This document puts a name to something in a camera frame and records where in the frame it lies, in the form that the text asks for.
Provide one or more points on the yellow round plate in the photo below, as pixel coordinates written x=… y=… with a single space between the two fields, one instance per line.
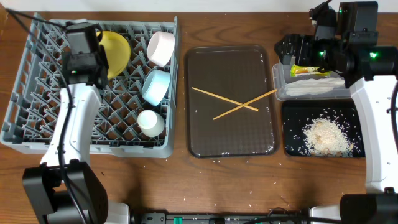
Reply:
x=118 y=52

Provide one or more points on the yellow green snack wrapper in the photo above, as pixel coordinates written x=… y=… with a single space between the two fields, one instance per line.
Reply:
x=298 y=71

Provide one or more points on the dark brown serving tray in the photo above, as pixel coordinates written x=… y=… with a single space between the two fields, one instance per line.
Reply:
x=240 y=73

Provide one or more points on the white napkin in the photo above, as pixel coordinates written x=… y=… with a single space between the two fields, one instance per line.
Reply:
x=313 y=86

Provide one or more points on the grey plastic dishwasher rack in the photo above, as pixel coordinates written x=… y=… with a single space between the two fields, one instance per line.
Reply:
x=33 y=108

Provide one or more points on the black waste tray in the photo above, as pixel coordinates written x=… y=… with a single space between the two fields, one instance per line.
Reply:
x=292 y=124

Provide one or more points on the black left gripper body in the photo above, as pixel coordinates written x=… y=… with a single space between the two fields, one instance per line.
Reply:
x=101 y=62

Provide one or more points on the wooden chopstick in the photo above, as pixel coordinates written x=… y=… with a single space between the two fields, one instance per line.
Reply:
x=223 y=98
x=246 y=103

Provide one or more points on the white paper cup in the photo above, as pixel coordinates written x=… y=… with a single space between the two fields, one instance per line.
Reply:
x=151 y=123

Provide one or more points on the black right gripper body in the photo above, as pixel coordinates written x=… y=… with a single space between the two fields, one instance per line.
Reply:
x=322 y=54

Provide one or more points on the light blue bowl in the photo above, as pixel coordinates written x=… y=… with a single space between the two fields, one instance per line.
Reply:
x=155 y=86

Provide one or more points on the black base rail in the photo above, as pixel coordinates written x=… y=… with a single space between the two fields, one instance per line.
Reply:
x=176 y=218

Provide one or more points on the pink white bowl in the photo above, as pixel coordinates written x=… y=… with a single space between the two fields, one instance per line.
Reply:
x=160 y=48

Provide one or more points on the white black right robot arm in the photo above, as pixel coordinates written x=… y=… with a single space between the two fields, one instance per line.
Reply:
x=343 y=59

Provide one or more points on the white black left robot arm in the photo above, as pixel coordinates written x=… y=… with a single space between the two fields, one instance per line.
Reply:
x=63 y=188

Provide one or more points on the clear plastic waste bin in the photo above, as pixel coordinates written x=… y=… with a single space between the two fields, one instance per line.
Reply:
x=281 y=77

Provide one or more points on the pile of rice waste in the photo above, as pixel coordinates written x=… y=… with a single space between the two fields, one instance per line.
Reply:
x=326 y=137

